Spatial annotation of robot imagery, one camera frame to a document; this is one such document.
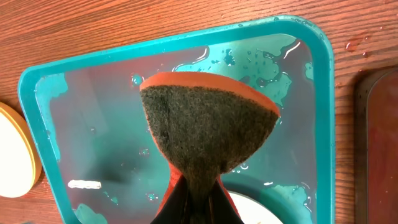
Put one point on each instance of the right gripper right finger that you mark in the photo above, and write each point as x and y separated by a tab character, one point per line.
219	209

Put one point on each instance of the yellow plate top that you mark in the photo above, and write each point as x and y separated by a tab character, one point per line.
20	163

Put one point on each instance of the light blue plate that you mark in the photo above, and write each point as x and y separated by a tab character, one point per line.
251	211

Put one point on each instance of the teal plastic tray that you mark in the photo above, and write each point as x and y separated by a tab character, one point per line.
87	121

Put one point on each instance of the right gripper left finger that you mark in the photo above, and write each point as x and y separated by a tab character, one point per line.
176	208

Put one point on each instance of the black rectangular tray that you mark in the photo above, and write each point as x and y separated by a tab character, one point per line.
375	146

